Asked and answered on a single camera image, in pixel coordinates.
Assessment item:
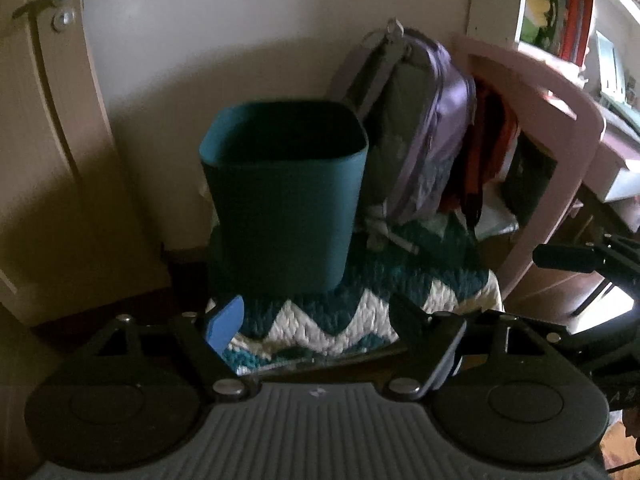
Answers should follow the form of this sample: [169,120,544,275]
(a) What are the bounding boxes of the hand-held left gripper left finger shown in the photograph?
[47,294,261,403]

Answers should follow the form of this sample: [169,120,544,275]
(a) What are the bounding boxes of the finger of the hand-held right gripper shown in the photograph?
[532,242,608,276]

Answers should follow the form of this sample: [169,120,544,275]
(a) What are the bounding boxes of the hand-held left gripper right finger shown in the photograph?
[382,292,596,403]

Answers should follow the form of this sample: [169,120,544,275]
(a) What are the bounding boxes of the teal bin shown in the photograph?
[199,101,370,293]

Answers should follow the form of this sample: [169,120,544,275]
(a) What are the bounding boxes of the teal and white zigzag rug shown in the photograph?
[205,210,503,376]

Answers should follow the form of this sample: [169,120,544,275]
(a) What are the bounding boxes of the white desk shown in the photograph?
[582,95,640,203]

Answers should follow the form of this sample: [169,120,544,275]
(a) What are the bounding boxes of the red and black bag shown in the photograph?
[440,80,521,233]

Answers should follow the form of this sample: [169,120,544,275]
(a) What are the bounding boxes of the pink chair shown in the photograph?
[452,35,608,306]

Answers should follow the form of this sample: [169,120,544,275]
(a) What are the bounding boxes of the purple backpack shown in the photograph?
[327,19,478,251]

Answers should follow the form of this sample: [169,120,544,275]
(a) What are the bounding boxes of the red books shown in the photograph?
[560,0,596,66]

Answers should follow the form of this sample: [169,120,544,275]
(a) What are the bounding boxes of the cream door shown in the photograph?
[0,0,173,326]

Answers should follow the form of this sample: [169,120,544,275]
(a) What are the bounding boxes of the green book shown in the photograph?
[520,0,571,53]

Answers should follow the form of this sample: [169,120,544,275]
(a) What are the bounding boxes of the white bookshelf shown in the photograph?
[467,0,640,68]

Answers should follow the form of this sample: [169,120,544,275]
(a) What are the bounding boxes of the white picture frame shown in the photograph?
[595,30,627,96]

